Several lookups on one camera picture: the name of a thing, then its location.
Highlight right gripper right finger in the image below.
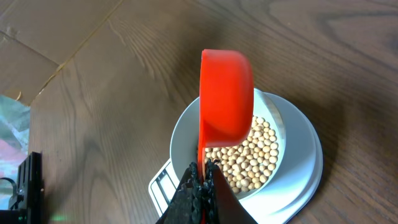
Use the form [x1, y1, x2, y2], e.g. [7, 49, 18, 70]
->
[205, 161, 257, 224]

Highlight cardboard sheet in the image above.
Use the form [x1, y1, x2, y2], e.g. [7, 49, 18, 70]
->
[0, 0, 125, 106]

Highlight red measuring scoop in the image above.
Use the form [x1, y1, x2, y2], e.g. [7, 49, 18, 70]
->
[197, 49, 255, 224]

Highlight soybeans in bowl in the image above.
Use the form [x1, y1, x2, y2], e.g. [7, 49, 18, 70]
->
[205, 116, 279, 194]

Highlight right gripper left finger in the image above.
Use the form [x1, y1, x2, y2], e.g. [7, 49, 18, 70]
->
[156, 162, 203, 224]

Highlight pale blue-grey bowl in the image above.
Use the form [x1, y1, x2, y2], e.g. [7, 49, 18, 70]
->
[170, 90, 287, 202]

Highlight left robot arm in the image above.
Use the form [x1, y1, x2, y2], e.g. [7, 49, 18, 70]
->
[1, 152, 44, 224]

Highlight white digital kitchen scale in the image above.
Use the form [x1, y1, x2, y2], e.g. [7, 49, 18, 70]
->
[148, 95, 323, 223]

